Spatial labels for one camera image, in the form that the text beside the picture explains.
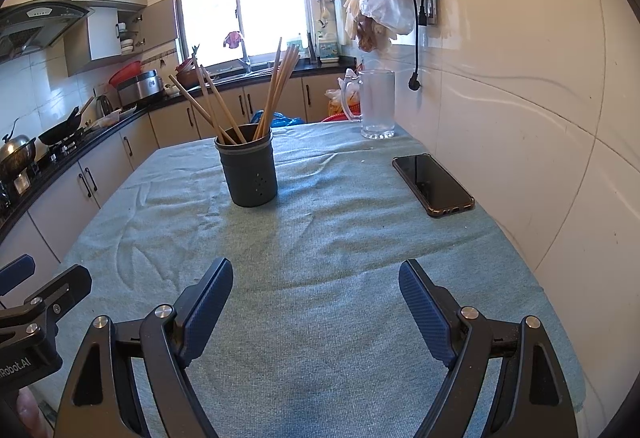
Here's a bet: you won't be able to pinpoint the range hood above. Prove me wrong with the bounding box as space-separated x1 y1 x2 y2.
0 0 96 64

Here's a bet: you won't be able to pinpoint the wall socket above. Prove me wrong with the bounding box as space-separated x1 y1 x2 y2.
417 0 439 26

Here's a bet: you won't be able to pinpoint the green-label dish soap bottle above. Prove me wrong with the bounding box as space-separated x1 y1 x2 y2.
320 32 341 64

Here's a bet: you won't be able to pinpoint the silver rice cooker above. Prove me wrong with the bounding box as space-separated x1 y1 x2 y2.
117 70 166 106

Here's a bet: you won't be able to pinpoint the frosted glass mug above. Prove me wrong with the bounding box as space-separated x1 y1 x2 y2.
341 69 397 140

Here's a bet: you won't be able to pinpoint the gas stove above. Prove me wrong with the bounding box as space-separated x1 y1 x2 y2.
30 138 88 169

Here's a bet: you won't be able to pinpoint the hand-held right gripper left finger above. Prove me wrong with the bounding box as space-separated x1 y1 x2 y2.
52 257 235 438

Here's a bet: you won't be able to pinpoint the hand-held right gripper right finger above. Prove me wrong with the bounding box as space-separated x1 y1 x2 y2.
398 259 579 438

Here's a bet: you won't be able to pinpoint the red plastic basket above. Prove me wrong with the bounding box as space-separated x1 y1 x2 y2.
109 60 143 86

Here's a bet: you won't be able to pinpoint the black kitchen countertop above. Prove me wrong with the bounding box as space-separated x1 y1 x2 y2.
0 63 351 229

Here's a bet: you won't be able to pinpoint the grey-green table cloth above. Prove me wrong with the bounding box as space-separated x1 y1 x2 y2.
30 120 588 438

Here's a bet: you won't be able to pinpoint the brown clay pot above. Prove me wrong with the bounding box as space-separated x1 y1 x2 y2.
176 60 201 89

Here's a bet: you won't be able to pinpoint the white hanging plastic bag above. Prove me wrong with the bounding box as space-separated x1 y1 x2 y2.
359 0 418 36

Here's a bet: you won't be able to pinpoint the blue plastic bag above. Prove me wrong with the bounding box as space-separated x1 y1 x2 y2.
250 110 305 129

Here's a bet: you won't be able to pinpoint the person's left hand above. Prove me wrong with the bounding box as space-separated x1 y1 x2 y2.
15 390 53 438

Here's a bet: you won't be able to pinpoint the black frying pan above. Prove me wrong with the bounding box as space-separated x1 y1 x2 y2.
39 107 83 144

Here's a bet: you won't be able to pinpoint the black smartphone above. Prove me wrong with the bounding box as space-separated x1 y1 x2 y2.
391 153 475 218

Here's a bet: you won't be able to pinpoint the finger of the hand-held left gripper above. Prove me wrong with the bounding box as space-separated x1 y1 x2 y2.
0 264 93 349
0 254 36 296

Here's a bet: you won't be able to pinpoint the dark grey utensil holder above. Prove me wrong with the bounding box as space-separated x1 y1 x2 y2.
215 123 278 208

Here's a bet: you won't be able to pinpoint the beige base cabinets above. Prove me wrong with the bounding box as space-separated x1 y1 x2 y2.
0 75 361 279

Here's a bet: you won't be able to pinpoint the black power plug cable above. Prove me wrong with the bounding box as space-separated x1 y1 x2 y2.
406 0 427 92

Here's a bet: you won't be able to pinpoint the open wall cabinet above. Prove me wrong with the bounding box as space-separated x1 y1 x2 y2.
65 0 179 77

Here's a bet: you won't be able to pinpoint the steel wok with lid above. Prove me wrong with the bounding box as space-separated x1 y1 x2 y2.
0 118 37 179

